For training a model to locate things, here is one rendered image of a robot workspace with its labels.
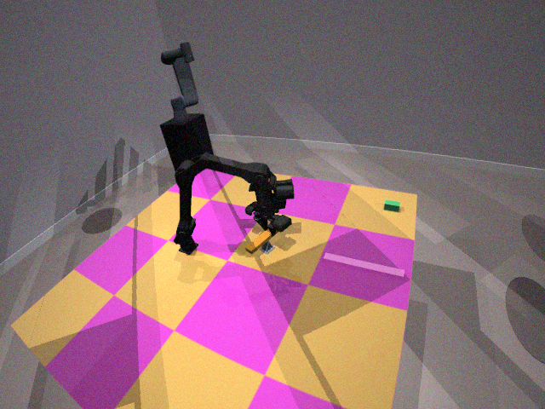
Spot small green block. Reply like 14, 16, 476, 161
384, 199, 400, 212

